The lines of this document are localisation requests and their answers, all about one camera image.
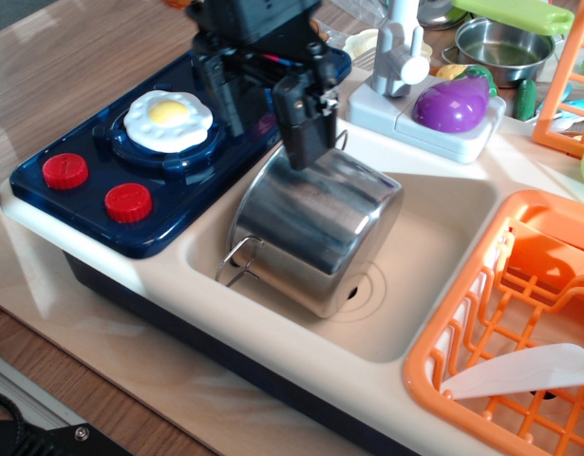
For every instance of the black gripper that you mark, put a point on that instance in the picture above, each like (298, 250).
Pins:
(306, 102)

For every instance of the stainless steel pot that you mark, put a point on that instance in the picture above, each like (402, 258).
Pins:
(312, 234)

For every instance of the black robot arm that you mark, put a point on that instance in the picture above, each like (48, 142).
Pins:
(257, 54)

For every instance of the cream toy sink unit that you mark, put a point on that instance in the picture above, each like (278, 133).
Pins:
(353, 361)

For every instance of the white faucet base tray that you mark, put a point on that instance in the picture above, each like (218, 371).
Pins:
(392, 117)

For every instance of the grey toy faucet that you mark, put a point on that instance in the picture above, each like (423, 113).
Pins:
(399, 63)

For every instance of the purple toy eggplant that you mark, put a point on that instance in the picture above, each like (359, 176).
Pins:
(454, 106)

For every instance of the white toy fried egg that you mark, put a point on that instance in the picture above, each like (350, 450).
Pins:
(168, 122)

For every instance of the red stove knob right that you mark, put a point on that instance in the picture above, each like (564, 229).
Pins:
(128, 202)

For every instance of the red stove knob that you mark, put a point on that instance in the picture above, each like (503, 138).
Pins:
(128, 202)
(65, 171)

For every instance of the small steel bowl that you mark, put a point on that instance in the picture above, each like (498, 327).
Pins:
(512, 55)

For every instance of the green toy cucumber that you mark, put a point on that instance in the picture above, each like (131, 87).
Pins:
(525, 102)

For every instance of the blue toy stove top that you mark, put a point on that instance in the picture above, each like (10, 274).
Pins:
(182, 185)

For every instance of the green plastic cutting board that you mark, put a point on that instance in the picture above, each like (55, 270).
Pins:
(538, 17)

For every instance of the red stove knob left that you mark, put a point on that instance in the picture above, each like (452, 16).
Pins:
(65, 171)

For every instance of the orange dish drying rack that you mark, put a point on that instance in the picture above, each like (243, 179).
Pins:
(522, 287)

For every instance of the white plastic spatula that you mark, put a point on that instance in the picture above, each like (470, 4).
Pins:
(549, 367)

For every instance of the black metal bracket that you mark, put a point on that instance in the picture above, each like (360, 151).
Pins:
(84, 439)

